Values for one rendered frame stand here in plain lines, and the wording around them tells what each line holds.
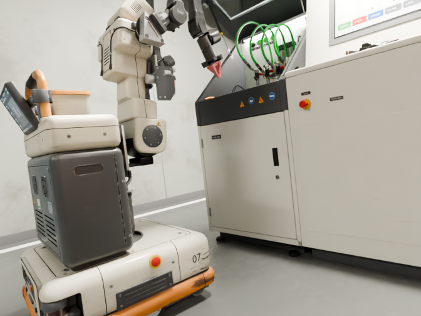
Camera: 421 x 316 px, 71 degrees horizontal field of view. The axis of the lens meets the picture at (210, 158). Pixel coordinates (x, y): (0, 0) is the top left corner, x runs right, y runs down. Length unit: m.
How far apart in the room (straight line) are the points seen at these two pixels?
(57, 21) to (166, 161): 1.81
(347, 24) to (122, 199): 1.40
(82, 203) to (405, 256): 1.29
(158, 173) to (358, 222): 2.52
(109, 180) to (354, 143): 1.05
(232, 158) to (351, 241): 0.79
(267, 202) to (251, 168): 0.22
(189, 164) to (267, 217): 2.20
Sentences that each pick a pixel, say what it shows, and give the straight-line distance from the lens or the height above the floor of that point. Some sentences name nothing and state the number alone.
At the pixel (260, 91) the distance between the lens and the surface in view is 1.70.
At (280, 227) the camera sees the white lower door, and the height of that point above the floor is 0.16.
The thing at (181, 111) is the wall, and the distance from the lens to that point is 3.82.
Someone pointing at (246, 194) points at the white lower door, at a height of 0.34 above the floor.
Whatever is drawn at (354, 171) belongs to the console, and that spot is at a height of 0.46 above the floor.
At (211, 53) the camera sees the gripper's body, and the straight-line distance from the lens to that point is 1.51.
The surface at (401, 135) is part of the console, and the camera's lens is 1.42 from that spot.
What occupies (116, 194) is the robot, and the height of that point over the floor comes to 0.52.
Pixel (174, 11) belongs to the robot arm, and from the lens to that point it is 1.43.
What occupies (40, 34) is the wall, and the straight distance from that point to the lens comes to 3.42.
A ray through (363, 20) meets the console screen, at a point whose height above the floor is 1.18.
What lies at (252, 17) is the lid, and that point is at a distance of 2.39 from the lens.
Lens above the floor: 0.66
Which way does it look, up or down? 3 degrees down
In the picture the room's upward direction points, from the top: 7 degrees counter-clockwise
